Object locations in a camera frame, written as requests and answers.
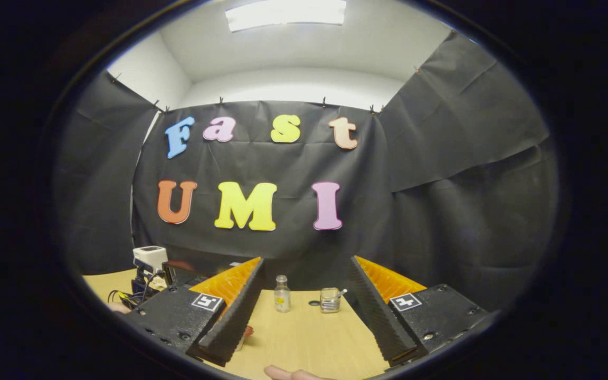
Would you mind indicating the reddish brown food piece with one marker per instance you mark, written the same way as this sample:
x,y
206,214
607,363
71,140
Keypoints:
x,y
248,331

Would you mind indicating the white toaster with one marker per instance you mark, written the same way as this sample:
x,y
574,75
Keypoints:
x,y
150,257

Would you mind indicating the small clear glass bottle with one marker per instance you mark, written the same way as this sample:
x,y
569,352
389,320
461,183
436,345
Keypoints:
x,y
282,298

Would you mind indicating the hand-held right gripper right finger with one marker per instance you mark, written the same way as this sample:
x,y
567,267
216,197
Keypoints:
x,y
380,316

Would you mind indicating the black backdrop cloth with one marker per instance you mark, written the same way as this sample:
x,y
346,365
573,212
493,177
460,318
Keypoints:
x,y
441,184

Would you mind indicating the small clear container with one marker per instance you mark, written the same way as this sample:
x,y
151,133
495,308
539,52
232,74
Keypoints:
x,y
240,344

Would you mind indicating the large ceiling light panel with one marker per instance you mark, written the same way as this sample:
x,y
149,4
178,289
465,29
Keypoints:
x,y
285,13

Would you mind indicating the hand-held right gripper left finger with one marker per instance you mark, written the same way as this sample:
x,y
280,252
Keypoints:
x,y
233,316

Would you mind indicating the metal spoon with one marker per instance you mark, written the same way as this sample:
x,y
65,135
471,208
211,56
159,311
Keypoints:
x,y
342,292

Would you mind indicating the clear glass jar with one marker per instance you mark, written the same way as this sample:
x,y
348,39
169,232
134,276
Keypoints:
x,y
329,302

